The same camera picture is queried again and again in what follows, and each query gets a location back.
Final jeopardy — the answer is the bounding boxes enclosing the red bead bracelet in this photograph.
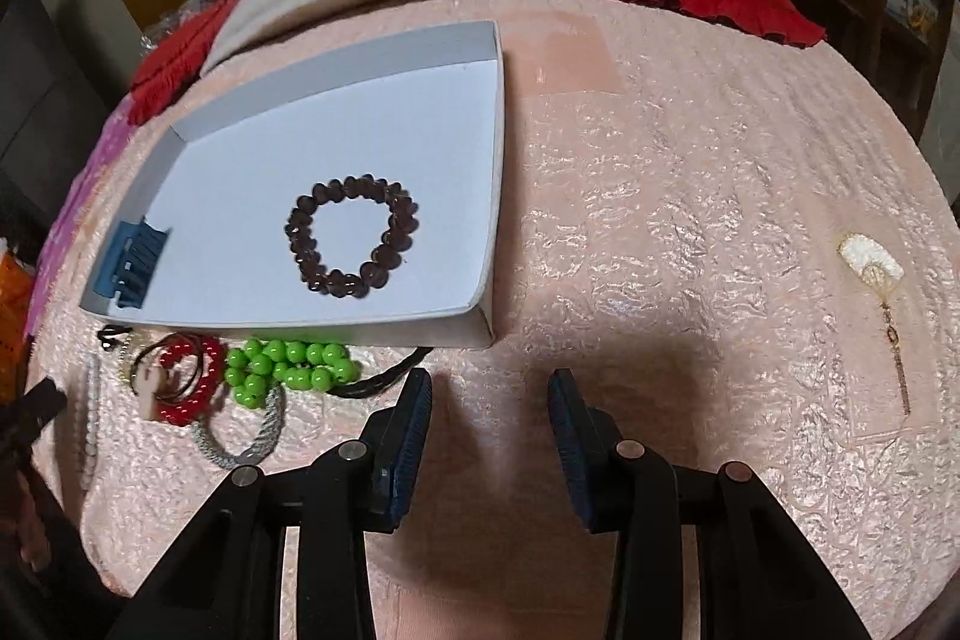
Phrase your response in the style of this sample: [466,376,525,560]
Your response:
[156,338,227,427]

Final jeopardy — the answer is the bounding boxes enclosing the orange bag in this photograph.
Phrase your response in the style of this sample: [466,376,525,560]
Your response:
[0,250,37,401]

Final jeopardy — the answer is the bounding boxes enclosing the purple patterned cloth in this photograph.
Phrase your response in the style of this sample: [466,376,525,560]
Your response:
[22,107,128,341]

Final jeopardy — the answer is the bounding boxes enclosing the white pearl necklace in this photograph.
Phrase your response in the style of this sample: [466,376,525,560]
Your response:
[73,347,104,498]

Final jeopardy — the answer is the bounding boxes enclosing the clear bracelet with charm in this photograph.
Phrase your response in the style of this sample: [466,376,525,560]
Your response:
[124,334,207,422]

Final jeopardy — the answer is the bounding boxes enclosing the white shallow cardboard tray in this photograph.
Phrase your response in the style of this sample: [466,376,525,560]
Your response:
[79,20,505,350]

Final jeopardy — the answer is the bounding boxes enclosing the pink textured blanket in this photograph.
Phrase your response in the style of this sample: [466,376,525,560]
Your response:
[22,0,960,640]

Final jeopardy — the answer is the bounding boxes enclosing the black braided hair tie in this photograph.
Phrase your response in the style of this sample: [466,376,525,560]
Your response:
[330,346,436,399]

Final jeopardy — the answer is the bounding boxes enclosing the dark brown bead bracelet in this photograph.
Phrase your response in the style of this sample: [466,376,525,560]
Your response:
[284,175,419,299]

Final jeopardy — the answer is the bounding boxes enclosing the grey braided cord bracelet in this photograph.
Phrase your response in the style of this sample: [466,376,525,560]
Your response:
[187,385,287,467]

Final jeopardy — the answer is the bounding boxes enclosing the green bead bracelet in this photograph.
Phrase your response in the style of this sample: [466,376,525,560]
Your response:
[225,340,362,407]

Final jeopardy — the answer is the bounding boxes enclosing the blue hair claw clip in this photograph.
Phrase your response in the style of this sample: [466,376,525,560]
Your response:
[94,220,172,309]

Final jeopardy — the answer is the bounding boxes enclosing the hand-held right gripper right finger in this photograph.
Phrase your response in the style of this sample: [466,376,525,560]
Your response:
[546,368,875,640]

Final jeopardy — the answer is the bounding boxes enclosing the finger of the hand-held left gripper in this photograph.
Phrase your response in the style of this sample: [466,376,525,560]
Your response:
[0,379,65,461]

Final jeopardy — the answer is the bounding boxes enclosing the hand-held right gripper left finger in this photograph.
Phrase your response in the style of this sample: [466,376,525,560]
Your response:
[105,368,434,640]

